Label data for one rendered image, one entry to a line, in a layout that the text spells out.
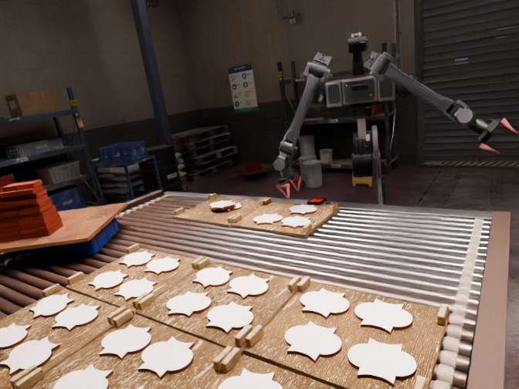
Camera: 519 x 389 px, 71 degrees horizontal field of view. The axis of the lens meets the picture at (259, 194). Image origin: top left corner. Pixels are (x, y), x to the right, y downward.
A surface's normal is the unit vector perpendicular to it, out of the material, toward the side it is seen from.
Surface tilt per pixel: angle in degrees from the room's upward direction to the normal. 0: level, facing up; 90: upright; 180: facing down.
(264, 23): 90
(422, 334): 0
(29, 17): 90
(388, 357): 0
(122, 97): 90
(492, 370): 0
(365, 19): 90
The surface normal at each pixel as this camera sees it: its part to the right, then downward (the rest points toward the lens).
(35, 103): 0.80, 0.03
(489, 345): -0.14, -0.95
